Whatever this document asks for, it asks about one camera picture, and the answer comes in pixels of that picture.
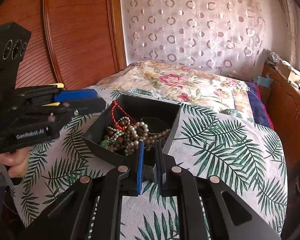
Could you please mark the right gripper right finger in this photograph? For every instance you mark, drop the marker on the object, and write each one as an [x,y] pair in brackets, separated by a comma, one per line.
[207,208]

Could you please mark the floral quilt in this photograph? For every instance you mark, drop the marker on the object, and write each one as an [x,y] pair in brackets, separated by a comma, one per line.
[183,84]

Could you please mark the cardboard box on cabinet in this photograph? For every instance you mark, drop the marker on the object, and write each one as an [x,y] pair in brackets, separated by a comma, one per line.
[288,71]

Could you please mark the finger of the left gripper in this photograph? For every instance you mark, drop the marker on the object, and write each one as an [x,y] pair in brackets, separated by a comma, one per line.
[72,95]
[85,106]

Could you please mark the black square jewelry box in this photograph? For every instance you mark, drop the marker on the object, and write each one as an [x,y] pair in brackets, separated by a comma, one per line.
[117,131]

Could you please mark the blue blanket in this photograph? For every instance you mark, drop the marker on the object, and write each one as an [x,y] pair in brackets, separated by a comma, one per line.
[260,114]

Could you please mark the wooden wardrobe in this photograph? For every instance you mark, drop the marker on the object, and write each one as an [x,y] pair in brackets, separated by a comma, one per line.
[74,42]

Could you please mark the person's left hand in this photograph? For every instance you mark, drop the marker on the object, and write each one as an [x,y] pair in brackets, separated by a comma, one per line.
[18,162]

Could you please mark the teal tissue pack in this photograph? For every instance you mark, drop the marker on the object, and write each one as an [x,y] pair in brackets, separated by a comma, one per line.
[263,81]

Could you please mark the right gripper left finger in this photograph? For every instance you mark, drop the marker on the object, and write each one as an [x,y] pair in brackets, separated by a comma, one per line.
[91,207]

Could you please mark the green leaf print bedsheet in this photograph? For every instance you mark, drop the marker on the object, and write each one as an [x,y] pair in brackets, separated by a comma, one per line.
[247,156]

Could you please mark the yellow plush toy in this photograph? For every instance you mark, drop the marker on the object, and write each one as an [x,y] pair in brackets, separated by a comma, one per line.
[51,91]

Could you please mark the wooden side cabinet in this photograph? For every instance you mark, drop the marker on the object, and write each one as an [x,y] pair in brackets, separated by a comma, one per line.
[283,108]

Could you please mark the sheer circle pattern curtain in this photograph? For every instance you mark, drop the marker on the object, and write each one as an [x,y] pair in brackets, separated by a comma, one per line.
[202,34]

